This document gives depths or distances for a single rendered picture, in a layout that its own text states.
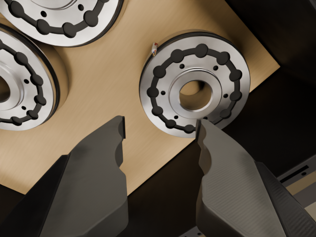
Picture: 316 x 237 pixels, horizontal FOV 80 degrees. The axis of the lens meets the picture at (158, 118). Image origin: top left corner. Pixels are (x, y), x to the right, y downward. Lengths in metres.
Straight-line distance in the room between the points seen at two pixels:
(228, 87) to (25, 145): 0.25
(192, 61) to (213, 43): 0.02
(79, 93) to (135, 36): 0.09
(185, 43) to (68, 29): 0.09
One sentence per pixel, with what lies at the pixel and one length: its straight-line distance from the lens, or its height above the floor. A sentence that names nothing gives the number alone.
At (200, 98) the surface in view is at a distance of 0.20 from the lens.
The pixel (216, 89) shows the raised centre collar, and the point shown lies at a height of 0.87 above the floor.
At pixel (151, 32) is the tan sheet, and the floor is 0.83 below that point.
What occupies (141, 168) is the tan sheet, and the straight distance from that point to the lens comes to 0.28.
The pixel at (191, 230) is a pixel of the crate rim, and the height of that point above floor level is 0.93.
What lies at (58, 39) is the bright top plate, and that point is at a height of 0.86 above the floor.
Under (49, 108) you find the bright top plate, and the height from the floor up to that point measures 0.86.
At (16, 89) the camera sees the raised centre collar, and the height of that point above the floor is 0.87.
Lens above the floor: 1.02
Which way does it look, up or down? 60 degrees down
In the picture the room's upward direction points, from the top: 180 degrees clockwise
